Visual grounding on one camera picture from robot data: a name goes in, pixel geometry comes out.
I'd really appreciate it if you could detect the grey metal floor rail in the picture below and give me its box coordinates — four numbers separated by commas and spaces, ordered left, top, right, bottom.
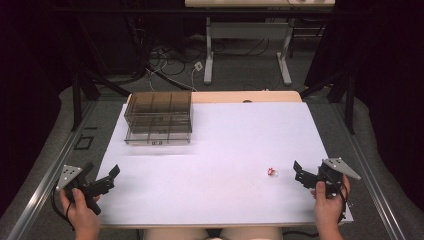
332, 101, 408, 240
5, 99, 98, 240

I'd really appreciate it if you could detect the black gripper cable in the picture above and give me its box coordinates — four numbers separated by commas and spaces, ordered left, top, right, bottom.
335, 181, 355, 224
50, 185, 76, 232

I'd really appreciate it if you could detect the tangle of floor cables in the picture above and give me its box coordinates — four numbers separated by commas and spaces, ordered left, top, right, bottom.
133, 33, 271, 93

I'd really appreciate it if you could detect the black metal stand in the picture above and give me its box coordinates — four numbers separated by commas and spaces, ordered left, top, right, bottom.
299, 71, 356, 136
70, 71, 132, 132

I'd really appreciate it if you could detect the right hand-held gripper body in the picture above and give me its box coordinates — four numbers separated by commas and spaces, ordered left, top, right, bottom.
294, 157, 362, 199

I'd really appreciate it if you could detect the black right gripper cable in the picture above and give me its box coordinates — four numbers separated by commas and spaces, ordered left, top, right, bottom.
335, 181, 355, 224

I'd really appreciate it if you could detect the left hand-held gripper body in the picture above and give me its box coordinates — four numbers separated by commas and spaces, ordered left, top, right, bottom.
54, 161, 115, 216

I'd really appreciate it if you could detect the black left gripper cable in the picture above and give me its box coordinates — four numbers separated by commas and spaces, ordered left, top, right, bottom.
50, 185, 76, 232

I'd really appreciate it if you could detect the white table cover sheet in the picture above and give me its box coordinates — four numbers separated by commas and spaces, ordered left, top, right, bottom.
95, 101, 354, 226

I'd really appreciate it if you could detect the person's left hand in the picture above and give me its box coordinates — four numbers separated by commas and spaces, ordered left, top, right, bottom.
59, 187, 101, 232

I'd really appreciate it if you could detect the transparent brown drawer organizer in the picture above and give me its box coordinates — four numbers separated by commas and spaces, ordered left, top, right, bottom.
123, 91, 194, 146

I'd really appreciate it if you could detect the person's right hand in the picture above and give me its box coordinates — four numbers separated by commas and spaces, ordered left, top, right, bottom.
310, 175, 352, 227

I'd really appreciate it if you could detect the black curtain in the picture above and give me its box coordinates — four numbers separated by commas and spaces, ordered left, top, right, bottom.
303, 0, 424, 211
0, 0, 81, 218

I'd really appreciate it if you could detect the white-legged table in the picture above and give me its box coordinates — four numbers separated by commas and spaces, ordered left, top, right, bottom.
184, 0, 336, 86

